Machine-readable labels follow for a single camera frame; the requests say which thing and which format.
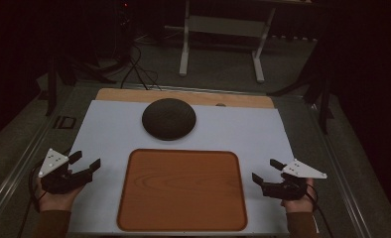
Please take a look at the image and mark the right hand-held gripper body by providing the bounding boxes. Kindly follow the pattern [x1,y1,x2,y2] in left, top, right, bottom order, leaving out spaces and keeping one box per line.
[262,158,327,201]

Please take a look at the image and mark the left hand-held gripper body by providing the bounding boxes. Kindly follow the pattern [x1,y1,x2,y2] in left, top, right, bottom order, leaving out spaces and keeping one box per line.
[38,148,85,195]

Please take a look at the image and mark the person's right hand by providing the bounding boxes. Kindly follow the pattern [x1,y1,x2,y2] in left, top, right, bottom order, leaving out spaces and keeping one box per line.
[280,178,317,214]

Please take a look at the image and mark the person's left hand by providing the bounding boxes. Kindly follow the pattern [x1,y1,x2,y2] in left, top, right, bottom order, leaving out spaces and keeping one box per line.
[34,177,86,213]

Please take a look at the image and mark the floor socket plate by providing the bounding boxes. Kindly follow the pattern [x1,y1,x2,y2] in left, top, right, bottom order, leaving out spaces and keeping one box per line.
[53,115,77,131]

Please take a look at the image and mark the white table mat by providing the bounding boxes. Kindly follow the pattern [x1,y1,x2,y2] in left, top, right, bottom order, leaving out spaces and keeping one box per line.
[67,99,296,236]

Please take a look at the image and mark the black metal stand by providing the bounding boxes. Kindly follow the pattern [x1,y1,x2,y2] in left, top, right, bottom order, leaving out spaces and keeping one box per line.
[267,39,335,135]
[44,54,118,117]

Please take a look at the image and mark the orange wooden tray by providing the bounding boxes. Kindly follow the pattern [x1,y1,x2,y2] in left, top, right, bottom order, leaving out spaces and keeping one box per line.
[116,148,249,233]

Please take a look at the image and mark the dark round wooden bowl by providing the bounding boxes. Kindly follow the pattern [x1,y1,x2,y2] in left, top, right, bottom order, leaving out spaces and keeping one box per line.
[141,97,197,142]

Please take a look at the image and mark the dark equipment rack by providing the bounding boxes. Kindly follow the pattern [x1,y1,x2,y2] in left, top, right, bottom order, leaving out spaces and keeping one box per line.
[113,0,136,64]

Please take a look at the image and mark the left hand-held gripper black cable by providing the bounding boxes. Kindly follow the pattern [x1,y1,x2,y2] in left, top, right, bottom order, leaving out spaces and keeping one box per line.
[16,159,50,238]

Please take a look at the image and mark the hand-held gripper black cable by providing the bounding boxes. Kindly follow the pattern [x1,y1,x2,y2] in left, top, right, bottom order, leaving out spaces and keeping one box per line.
[16,159,50,238]
[305,182,335,238]

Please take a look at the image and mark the metal floor rail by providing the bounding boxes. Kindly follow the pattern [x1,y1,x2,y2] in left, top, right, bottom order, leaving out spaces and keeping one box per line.
[306,101,375,238]
[0,95,72,229]

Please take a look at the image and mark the right hand-held gripper black cable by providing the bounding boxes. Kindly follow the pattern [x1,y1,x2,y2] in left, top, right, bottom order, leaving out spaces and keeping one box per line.
[305,182,335,238]

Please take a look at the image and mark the black floor cables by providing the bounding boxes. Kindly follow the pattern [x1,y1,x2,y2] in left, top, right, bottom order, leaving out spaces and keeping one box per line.
[119,43,163,92]

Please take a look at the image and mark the white metal table frame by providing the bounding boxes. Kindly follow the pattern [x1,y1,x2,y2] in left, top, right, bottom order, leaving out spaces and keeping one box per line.
[179,0,314,84]

